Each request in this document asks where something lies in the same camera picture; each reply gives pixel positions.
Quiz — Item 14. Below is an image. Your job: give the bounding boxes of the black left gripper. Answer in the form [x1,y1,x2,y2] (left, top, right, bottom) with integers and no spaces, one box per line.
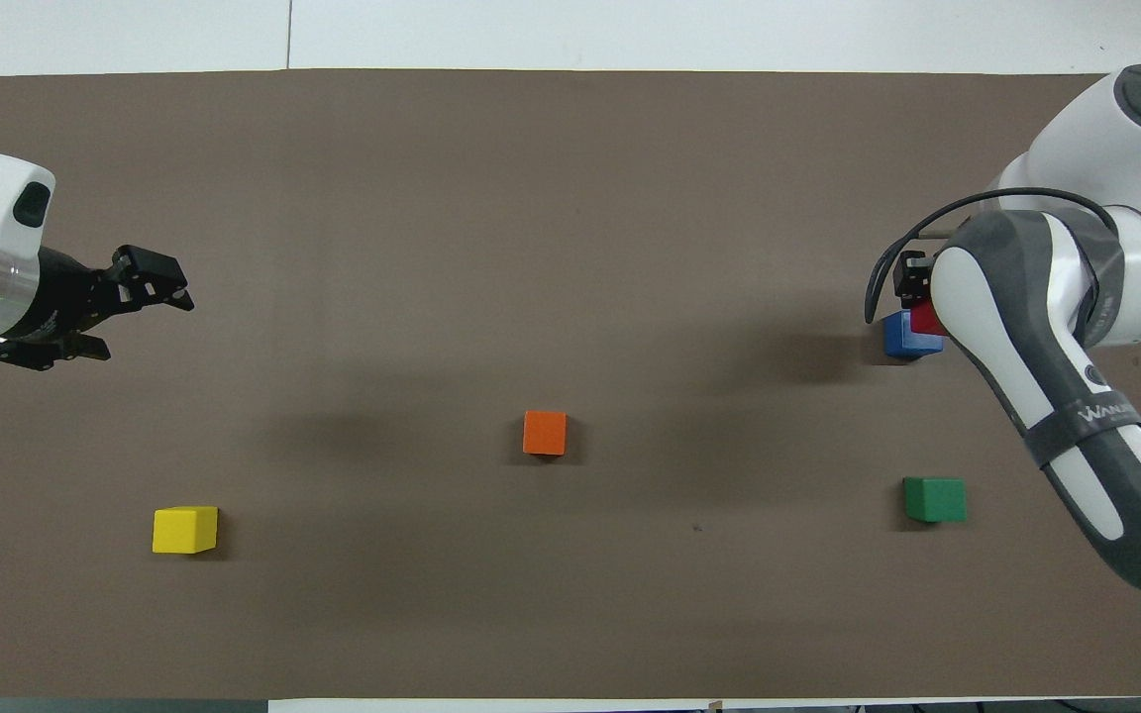
[0,244,196,372]

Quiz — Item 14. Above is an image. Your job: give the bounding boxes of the blue wooden block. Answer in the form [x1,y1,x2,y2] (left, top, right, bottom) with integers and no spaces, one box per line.
[882,310,946,359]

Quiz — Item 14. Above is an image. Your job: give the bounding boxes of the green wooden block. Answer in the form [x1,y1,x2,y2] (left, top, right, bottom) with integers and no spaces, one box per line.
[903,477,967,523]

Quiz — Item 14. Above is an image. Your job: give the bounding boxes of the yellow wooden block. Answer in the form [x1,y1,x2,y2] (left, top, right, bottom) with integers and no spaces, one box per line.
[153,506,219,555]

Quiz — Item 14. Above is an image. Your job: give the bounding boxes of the orange wooden block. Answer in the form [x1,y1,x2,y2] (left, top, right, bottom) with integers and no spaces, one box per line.
[522,411,568,457]

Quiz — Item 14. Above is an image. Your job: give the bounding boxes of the brown table mat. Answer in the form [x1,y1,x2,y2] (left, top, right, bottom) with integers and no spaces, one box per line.
[0,69,1141,700]

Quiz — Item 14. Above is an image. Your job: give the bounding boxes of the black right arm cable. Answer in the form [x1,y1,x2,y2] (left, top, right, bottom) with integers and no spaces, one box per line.
[864,187,1122,326]

